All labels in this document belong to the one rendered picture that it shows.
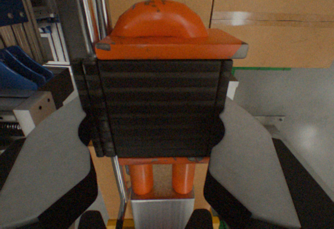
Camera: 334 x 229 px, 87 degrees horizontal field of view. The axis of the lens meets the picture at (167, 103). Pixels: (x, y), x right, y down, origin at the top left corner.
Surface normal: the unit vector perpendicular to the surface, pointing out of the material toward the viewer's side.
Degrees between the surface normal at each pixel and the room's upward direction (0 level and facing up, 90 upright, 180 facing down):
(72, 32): 0
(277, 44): 0
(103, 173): 0
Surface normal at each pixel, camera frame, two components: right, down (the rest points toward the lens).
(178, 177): -0.42, 0.47
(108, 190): 0.03, 0.52
